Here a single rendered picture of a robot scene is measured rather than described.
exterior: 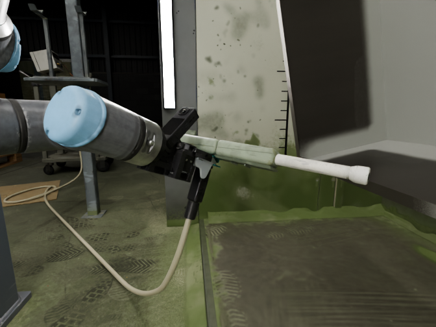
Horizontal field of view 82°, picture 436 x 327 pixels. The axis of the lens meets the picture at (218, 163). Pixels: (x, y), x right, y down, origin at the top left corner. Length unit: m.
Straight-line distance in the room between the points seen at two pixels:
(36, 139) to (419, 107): 0.99
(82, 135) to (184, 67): 1.00
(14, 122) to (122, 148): 0.16
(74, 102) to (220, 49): 1.05
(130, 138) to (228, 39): 1.04
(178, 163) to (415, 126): 0.76
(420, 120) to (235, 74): 0.81
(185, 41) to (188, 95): 0.26
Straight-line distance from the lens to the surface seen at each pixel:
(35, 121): 0.51
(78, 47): 1.69
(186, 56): 1.37
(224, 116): 1.35
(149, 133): 0.47
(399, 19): 1.04
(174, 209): 1.44
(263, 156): 0.55
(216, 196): 1.42
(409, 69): 1.01
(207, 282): 0.98
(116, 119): 0.43
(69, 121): 0.41
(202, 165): 0.61
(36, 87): 3.10
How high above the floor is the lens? 0.63
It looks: 11 degrees down
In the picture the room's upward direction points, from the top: straight up
